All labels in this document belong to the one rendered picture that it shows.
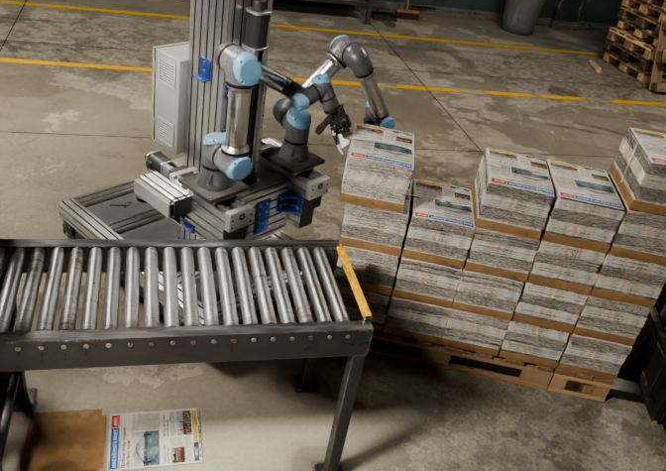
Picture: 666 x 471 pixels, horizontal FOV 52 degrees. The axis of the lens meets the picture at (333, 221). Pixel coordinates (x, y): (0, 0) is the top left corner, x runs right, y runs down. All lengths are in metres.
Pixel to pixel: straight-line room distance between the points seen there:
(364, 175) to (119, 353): 1.27
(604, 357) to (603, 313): 0.27
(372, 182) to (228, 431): 1.22
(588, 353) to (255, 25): 2.16
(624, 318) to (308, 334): 1.65
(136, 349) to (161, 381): 0.96
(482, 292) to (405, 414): 0.66
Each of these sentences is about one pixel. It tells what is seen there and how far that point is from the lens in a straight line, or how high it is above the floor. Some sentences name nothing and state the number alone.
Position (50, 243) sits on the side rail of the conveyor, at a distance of 2.66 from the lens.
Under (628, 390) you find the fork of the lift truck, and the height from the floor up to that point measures 0.07.
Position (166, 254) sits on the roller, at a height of 0.80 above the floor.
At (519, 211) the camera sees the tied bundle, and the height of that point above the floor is 0.95.
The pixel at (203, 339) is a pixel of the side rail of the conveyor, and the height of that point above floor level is 0.78.
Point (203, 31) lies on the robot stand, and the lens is 3.07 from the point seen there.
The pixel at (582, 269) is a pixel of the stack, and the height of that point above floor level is 0.73.
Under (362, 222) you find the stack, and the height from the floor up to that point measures 0.74.
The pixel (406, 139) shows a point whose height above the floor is 1.06.
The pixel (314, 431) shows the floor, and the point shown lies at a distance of 3.07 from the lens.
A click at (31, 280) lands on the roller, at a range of 2.50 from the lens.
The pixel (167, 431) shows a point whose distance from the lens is 3.02.
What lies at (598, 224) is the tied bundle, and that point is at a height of 0.96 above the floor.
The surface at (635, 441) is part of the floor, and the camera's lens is 3.63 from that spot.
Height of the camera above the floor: 2.31
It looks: 31 degrees down
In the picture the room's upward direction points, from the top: 10 degrees clockwise
